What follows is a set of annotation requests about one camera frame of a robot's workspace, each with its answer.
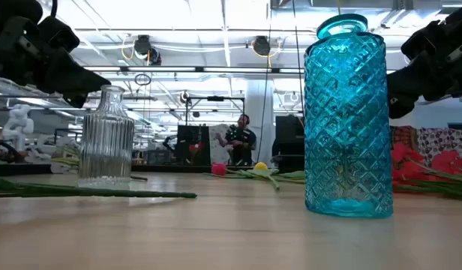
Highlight clear ribbed glass vase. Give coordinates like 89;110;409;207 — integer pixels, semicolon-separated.
77;84;136;188

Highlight person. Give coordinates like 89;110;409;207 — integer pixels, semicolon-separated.
215;114;257;166

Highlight black upright panel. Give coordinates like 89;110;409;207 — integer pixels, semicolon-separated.
176;124;212;166

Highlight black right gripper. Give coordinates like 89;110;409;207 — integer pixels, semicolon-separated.
387;37;462;120

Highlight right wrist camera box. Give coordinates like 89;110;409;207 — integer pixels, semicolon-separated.
401;20;448;57

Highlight white robot figure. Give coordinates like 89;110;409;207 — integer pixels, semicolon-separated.
1;103;35;152

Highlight white dotted cloth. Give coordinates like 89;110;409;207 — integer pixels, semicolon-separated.
416;127;462;162

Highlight orange patterned cloth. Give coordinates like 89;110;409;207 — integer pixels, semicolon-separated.
390;125;419;151

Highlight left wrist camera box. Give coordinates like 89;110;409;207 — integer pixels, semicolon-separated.
38;16;81;53

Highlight black aluminium table frame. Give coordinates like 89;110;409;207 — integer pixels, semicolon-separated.
0;163;305;176

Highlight yellow artificial tulip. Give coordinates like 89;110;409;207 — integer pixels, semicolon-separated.
249;160;281;191
204;169;305;180

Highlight red artificial tulip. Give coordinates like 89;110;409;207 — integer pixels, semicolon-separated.
211;162;305;185

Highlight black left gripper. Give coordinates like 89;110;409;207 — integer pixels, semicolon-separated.
0;22;112;109

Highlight red artificial flower bunch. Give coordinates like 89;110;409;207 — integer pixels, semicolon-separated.
391;144;462;200

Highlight green stems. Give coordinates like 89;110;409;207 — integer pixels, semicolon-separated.
0;175;197;199

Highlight black monitor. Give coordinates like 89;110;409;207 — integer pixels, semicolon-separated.
271;115;305;173

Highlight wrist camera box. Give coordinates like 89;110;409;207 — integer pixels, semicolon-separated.
38;16;81;53
401;20;448;57

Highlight black gantry frame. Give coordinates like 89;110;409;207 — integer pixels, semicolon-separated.
184;95;246;127

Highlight blue diamond-pattern glass vase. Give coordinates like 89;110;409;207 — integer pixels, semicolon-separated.
304;13;394;220

